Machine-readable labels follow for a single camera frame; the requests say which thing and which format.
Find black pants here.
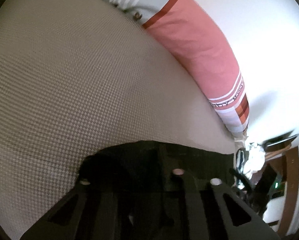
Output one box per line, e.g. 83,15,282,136
78,141,234,239

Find dark striped garment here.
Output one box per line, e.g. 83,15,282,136
235,148,253,194

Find white crumpled cloth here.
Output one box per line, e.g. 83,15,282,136
243,142,265,180

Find beige textured bed sheet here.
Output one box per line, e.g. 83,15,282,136
0,0,234,239

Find pink plaid long pillow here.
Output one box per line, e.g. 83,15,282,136
105,0,249,138

